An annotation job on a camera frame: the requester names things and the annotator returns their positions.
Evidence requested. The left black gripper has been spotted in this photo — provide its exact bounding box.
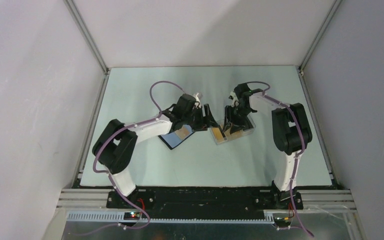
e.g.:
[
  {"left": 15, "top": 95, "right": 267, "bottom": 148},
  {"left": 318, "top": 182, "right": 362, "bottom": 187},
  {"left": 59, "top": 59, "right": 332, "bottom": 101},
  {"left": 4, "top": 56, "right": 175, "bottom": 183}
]
[{"left": 182, "top": 104, "right": 219, "bottom": 132}]

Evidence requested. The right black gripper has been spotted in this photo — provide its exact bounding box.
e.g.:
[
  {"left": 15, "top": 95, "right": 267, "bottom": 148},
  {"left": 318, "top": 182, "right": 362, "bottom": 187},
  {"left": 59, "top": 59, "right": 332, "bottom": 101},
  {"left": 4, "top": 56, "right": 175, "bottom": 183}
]
[{"left": 222, "top": 104, "right": 253, "bottom": 135}]

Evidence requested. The clear plastic card tray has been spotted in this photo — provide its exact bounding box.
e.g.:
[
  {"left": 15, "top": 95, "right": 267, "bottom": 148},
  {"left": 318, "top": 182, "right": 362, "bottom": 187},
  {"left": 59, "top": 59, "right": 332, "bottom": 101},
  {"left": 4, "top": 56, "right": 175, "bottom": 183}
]
[{"left": 210, "top": 116, "right": 256, "bottom": 145}]

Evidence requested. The orange credit card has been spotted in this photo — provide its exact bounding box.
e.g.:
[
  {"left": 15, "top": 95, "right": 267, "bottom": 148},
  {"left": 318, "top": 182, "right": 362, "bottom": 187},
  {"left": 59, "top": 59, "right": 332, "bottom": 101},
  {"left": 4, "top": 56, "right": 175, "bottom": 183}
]
[
  {"left": 176, "top": 126, "right": 193, "bottom": 140},
  {"left": 211, "top": 126, "right": 227, "bottom": 144}
]

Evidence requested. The black card holder wallet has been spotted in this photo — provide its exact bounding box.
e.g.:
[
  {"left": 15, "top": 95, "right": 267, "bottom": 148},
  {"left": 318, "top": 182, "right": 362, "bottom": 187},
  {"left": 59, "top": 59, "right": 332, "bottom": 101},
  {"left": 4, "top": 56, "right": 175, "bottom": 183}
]
[{"left": 158, "top": 125, "right": 194, "bottom": 150}]

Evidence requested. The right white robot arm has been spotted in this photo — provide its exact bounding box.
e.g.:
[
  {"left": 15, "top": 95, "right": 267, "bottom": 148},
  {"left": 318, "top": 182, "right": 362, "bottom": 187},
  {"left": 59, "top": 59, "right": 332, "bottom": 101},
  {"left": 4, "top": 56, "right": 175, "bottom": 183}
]
[{"left": 222, "top": 82, "right": 313, "bottom": 209}]

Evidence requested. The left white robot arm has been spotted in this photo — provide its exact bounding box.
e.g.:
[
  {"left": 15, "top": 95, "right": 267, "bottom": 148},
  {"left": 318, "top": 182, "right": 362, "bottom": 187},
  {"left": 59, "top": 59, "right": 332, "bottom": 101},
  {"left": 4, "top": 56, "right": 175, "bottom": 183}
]
[{"left": 92, "top": 93, "right": 219, "bottom": 208}]

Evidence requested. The orange VIP card in tray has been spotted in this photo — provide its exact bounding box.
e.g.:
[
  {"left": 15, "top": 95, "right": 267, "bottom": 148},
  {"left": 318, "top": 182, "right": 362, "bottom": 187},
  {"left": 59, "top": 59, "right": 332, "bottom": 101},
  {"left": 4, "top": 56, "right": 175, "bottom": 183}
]
[{"left": 230, "top": 129, "right": 253, "bottom": 138}]

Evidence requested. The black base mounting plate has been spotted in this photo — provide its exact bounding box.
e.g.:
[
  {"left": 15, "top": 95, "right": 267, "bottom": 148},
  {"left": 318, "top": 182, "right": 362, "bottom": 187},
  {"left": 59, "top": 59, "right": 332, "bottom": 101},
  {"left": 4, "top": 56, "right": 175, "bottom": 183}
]
[{"left": 106, "top": 186, "right": 304, "bottom": 220}]

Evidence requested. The right controller board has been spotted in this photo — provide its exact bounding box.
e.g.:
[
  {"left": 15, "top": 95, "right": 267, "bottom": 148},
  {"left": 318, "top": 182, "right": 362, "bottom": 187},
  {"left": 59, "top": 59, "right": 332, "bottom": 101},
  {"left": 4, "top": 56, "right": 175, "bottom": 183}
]
[{"left": 273, "top": 216, "right": 293, "bottom": 230}]

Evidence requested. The controller board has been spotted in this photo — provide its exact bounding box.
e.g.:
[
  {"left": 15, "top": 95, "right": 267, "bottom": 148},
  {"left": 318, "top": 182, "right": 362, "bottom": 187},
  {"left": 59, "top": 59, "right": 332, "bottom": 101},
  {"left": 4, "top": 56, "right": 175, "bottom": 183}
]
[
  {"left": 273, "top": 216, "right": 293, "bottom": 230},
  {"left": 123, "top": 211, "right": 142, "bottom": 221}
]

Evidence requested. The left controller board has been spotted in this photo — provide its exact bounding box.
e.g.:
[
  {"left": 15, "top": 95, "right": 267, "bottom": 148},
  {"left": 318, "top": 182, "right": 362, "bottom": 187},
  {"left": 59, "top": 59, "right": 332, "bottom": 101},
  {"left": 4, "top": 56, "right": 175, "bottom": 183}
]
[{"left": 123, "top": 211, "right": 142, "bottom": 221}]

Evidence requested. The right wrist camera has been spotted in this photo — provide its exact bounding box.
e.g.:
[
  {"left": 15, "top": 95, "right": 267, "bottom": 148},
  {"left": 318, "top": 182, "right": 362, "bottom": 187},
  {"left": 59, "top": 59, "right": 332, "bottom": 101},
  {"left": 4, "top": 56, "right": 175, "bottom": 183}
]
[{"left": 228, "top": 91, "right": 239, "bottom": 108}]

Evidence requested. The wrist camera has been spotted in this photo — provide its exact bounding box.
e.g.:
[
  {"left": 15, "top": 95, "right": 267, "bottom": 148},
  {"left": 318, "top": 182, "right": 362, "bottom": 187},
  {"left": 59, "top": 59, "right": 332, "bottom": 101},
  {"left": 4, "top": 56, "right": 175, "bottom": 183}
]
[
  {"left": 228, "top": 91, "right": 239, "bottom": 108},
  {"left": 192, "top": 92, "right": 203, "bottom": 109}
]

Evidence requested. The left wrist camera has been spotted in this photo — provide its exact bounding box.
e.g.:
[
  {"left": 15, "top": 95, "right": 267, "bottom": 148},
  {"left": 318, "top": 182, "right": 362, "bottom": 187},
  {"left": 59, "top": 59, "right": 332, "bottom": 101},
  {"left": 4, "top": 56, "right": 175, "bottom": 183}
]
[{"left": 192, "top": 92, "right": 203, "bottom": 109}]

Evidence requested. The left aluminium frame post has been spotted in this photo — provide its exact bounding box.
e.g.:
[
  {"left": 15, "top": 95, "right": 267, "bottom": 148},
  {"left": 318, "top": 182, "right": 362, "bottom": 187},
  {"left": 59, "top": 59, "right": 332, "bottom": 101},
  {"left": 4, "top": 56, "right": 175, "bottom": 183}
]
[{"left": 63, "top": 0, "right": 109, "bottom": 75}]

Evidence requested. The aluminium frame post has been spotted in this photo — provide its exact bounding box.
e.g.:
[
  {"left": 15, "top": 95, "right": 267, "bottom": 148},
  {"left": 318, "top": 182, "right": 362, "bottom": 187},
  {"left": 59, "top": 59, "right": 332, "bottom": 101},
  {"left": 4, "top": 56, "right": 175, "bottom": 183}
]
[
  {"left": 63, "top": 0, "right": 109, "bottom": 75},
  {"left": 298, "top": 0, "right": 343, "bottom": 72}
]

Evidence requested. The right aluminium frame post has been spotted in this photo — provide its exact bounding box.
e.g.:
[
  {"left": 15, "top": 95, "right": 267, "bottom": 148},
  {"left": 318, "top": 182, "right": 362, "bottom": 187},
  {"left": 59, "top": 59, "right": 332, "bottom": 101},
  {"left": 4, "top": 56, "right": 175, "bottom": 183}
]
[{"left": 298, "top": 0, "right": 343, "bottom": 72}]

